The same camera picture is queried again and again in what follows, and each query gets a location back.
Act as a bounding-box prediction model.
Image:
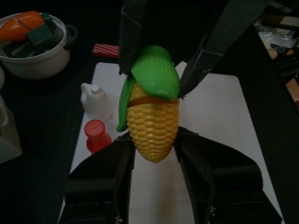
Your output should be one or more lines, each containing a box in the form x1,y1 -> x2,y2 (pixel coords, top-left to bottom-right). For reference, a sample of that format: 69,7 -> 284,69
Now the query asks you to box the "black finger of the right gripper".
177,0 -> 269,99
116,0 -> 150,75

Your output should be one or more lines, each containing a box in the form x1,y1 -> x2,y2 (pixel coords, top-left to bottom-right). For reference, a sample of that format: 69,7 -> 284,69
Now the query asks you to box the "white cutting board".
57,61 -> 285,224

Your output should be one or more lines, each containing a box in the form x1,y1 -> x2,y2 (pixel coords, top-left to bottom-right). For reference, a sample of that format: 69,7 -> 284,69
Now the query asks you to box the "dark green toy block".
3,12 -> 65,58

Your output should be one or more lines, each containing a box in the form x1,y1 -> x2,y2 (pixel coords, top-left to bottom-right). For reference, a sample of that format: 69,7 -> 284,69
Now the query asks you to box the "white toy cooking pot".
0,11 -> 79,81

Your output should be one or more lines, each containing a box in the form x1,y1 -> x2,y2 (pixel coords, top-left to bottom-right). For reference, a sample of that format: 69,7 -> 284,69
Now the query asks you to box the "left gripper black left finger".
57,132 -> 136,224

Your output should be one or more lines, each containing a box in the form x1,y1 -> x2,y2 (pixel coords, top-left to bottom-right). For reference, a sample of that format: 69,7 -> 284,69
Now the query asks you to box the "red toy ketchup bottle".
83,119 -> 114,155

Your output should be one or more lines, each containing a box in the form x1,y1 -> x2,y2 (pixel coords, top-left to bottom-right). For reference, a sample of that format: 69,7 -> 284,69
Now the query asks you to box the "red white striped toy bacon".
90,43 -> 121,60

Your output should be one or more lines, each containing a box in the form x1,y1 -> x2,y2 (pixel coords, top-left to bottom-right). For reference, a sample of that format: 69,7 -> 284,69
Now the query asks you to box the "yellow toy corn cob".
125,81 -> 181,164

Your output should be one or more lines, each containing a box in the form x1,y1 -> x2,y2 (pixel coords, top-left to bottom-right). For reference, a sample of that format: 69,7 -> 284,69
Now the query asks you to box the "white toy sauce bottle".
78,82 -> 114,122

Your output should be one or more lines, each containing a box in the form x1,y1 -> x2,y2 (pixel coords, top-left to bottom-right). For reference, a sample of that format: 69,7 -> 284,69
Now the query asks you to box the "orange toy carrot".
0,10 -> 46,42

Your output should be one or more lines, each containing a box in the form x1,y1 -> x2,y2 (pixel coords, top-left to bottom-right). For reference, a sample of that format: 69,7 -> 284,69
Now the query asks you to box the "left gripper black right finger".
172,126 -> 285,224

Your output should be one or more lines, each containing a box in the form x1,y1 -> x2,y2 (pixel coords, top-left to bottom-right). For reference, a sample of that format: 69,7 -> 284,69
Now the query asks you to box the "clear plastic bag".
257,25 -> 297,50

